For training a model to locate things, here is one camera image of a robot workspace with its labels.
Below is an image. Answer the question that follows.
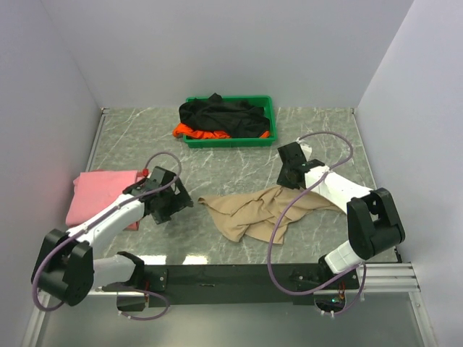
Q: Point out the black t shirt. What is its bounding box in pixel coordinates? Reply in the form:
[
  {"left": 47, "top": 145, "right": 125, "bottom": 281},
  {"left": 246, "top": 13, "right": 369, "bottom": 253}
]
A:
[{"left": 179, "top": 93, "right": 270, "bottom": 131}]

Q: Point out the orange t shirt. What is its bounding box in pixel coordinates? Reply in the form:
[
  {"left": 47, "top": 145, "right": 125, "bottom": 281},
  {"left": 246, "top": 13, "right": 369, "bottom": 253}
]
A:
[{"left": 172, "top": 123, "right": 271, "bottom": 140}]

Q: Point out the green plastic bin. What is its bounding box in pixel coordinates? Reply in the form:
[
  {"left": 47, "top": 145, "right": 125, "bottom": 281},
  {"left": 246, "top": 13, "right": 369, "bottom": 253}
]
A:
[{"left": 182, "top": 95, "right": 278, "bottom": 148}]

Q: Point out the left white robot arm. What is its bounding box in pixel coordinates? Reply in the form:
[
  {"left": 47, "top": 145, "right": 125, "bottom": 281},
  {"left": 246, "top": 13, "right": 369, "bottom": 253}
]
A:
[{"left": 31, "top": 166, "right": 193, "bottom": 307}]

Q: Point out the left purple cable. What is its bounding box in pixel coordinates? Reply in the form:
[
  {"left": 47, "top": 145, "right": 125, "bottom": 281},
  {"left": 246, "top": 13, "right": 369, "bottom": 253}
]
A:
[{"left": 31, "top": 151, "right": 182, "bottom": 321}]

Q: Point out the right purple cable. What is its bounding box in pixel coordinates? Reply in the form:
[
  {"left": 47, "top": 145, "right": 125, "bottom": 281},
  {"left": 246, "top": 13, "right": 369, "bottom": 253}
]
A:
[{"left": 266, "top": 131, "right": 367, "bottom": 316}]

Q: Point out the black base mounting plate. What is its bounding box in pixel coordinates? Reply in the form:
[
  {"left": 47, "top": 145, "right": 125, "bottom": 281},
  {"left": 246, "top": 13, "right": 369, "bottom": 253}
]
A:
[{"left": 116, "top": 263, "right": 360, "bottom": 312}]

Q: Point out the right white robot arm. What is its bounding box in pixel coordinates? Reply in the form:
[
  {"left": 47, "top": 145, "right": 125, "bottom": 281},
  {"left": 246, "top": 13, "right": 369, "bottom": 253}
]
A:
[{"left": 277, "top": 142, "right": 405, "bottom": 288}]

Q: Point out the beige t shirt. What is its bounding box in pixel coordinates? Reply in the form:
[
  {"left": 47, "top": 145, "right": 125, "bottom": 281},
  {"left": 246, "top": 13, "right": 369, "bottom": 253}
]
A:
[{"left": 198, "top": 186, "right": 340, "bottom": 244}]

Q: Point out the purple cable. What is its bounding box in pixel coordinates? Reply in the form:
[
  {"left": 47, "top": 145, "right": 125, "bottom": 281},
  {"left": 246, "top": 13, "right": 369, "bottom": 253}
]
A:
[
  {"left": 266, "top": 131, "right": 367, "bottom": 316},
  {"left": 31, "top": 151, "right": 182, "bottom": 321}
]

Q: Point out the aluminium rail frame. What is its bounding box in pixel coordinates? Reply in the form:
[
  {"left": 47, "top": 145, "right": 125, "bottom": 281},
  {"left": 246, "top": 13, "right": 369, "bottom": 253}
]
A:
[{"left": 23, "top": 107, "right": 434, "bottom": 346}]

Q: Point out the light pink folded t shirt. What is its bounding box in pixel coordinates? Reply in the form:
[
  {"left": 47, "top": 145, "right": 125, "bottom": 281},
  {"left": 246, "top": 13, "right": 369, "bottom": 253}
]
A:
[{"left": 65, "top": 170, "right": 140, "bottom": 227}]

